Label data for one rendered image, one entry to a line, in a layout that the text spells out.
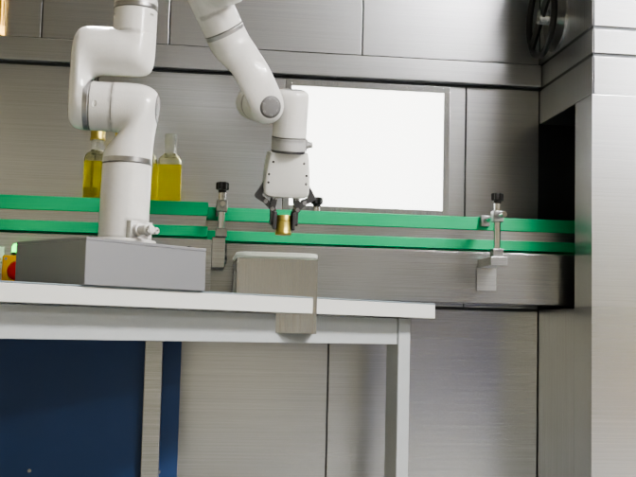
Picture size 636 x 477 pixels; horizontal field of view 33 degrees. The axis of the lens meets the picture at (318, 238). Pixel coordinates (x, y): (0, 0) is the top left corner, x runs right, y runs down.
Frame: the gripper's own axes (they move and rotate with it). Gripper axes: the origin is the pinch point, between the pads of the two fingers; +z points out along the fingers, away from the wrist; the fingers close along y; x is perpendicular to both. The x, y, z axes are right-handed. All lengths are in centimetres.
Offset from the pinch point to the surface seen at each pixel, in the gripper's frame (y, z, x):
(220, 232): 13.4, 4.4, -5.6
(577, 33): -71, -46, -18
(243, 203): 5.7, 2.0, -35.2
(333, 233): -14.5, 5.5, -16.8
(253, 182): 3.5, -3.2, -36.6
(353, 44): -22, -39, -48
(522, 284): -60, 15, -10
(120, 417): 34, 46, 2
